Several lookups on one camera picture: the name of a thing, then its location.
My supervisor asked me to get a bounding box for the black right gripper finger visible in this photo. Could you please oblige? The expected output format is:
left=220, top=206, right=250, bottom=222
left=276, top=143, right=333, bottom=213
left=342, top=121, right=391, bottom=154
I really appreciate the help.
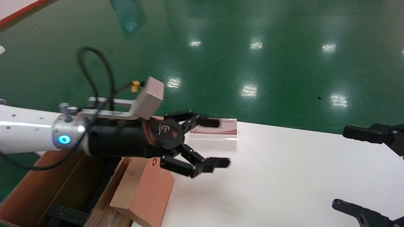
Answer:
left=343, top=124, right=404, bottom=157
left=332, top=199, right=404, bottom=227

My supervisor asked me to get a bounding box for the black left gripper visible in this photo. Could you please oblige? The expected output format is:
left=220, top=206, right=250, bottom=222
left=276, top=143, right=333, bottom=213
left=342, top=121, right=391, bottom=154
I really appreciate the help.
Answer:
left=88, top=110, right=231, bottom=178

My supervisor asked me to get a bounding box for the small cardboard box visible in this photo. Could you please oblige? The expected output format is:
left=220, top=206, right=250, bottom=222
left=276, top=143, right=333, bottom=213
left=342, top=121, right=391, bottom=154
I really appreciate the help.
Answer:
left=110, top=157, right=175, bottom=227

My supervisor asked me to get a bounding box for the large cardboard box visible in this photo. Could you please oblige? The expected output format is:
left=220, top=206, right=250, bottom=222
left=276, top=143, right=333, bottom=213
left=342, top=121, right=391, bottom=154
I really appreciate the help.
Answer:
left=0, top=115, right=165, bottom=227

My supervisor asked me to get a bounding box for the acrylic sign with red print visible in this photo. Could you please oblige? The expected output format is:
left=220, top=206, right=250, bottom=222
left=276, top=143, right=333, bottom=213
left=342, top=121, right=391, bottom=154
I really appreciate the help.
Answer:
left=189, top=118, right=238, bottom=141

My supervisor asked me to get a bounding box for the black foam insert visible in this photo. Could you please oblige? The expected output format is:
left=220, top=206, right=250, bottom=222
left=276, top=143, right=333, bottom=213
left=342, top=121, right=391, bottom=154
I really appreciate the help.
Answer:
left=47, top=156, right=123, bottom=227

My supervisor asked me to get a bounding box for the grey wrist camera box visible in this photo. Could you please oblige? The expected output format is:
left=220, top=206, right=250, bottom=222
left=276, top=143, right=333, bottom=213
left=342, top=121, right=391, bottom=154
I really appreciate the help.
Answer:
left=135, top=76, right=165, bottom=120

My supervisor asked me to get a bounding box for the silver camera mounting bracket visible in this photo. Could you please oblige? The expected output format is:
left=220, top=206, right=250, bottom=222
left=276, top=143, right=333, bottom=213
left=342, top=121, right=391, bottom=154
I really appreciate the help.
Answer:
left=59, top=97, right=141, bottom=121

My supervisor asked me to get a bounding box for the black camera cable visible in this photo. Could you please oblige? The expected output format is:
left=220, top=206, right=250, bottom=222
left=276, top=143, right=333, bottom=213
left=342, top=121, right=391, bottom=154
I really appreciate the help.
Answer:
left=0, top=47, right=146, bottom=171

